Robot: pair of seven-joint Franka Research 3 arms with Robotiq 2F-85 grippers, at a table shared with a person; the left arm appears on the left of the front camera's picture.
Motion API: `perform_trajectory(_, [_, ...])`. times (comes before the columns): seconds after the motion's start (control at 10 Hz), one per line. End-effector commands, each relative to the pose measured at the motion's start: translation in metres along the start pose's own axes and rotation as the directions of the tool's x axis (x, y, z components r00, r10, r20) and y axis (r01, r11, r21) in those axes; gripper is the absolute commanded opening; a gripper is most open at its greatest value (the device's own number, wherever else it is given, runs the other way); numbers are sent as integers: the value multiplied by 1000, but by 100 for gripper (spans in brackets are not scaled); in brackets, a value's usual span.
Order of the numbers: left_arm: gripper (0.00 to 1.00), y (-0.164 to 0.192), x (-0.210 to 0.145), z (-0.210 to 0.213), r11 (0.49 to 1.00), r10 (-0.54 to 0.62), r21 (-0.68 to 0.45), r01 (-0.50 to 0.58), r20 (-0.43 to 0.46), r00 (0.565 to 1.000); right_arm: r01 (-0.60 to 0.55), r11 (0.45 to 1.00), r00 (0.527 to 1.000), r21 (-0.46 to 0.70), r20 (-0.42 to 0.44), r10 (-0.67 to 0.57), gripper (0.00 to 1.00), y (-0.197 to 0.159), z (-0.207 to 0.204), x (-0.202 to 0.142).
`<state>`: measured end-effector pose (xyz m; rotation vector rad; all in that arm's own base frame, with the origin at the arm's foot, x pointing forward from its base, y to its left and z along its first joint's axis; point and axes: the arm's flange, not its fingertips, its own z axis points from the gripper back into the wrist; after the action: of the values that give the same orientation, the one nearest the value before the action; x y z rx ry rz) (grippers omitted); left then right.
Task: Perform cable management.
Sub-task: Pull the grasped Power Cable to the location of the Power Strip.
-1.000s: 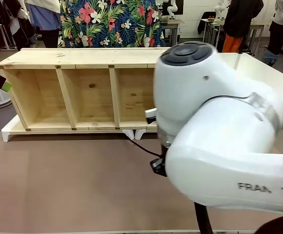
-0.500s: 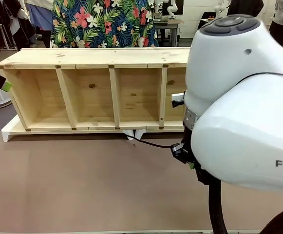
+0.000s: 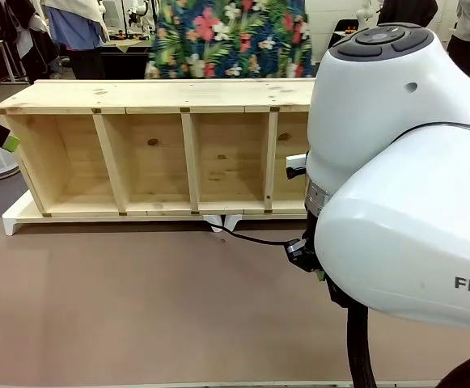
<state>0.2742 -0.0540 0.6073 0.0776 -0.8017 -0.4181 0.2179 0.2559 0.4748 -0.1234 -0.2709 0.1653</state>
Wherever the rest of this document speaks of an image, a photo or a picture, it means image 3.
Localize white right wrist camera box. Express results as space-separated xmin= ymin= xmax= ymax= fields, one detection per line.
xmin=285 ymin=153 xmax=309 ymax=179

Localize black power cable with plug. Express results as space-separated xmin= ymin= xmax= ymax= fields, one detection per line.
xmin=212 ymin=224 xmax=305 ymax=260

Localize person in floral shirt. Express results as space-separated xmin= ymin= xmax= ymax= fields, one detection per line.
xmin=144 ymin=0 xmax=315 ymax=80

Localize person in dark clothes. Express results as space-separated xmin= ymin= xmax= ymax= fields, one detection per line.
xmin=0 ymin=0 xmax=62 ymax=80

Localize black workbench with cardboard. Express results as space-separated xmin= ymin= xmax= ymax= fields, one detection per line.
xmin=99 ymin=34 xmax=155 ymax=80

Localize light wooden compartment shelf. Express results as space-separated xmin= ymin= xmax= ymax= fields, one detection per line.
xmin=0 ymin=77 xmax=316 ymax=221

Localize black braided cable sleeve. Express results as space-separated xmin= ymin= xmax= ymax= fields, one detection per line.
xmin=325 ymin=278 xmax=470 ymax=388

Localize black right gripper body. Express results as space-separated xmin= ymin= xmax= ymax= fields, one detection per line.
xmin=303 ymin=212 xmax=319 ymax=243

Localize person in blue shirt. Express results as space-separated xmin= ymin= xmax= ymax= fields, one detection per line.
xmin=42 ymin=0 xmax=110 ymax=80

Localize person in black trousers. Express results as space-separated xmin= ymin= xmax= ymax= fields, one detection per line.
xmin=446 ymin=0 xmax=470 ymax=78

